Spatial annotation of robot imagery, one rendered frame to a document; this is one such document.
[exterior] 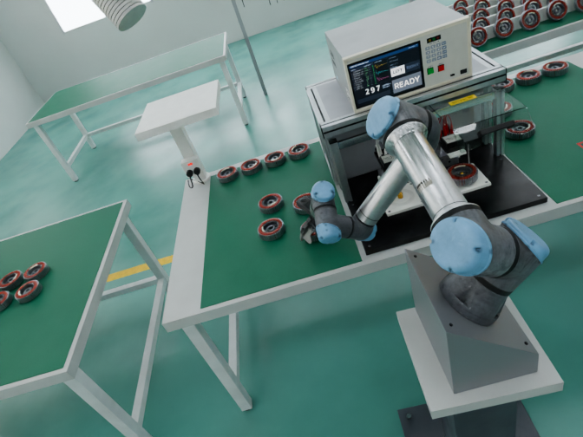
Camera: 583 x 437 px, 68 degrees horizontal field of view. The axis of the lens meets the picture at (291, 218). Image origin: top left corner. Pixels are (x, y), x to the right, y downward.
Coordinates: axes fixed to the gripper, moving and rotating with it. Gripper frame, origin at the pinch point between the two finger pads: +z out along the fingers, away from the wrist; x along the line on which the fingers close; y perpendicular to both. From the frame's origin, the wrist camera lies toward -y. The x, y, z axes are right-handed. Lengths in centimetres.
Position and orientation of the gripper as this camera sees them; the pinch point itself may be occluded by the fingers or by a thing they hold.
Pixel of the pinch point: (314, 230)
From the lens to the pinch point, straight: 170.8
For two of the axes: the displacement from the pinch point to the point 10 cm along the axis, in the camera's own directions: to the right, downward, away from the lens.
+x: 8.2, -5.1, 2.5
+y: 5.7, 7.4, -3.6
